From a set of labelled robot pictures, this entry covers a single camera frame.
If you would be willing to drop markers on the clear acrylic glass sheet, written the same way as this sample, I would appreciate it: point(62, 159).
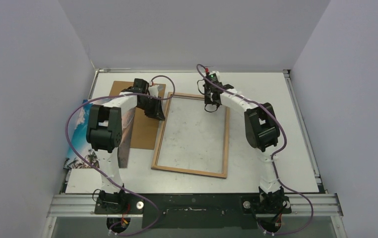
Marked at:
point(192, 134)

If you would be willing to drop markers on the blue wooden picture frame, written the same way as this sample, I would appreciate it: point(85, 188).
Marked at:
point(225, 141)

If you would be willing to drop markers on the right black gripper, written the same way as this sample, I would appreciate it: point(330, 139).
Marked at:
point(211, 99)

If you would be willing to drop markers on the beach landscape photo print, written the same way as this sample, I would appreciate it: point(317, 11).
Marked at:
point(84, 148)

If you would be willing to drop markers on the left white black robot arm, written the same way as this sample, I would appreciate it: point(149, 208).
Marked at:
point(105, 132)

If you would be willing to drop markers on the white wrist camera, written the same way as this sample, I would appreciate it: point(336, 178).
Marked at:
point(214, 76)
point(154, 90)

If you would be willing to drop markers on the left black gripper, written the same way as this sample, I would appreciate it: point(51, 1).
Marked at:
point(157, 112)

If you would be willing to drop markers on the aluminium front rail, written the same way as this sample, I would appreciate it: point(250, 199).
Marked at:
point(82, 205)

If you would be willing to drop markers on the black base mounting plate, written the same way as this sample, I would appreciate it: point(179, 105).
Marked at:
point(194, 211)

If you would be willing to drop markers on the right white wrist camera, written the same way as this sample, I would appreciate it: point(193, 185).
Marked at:
point(214, 76)

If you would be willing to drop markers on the brown cardboard backing board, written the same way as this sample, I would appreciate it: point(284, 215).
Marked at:
point(144, 130)

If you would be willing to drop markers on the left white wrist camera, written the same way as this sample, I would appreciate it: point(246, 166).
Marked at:
point(154, 90)

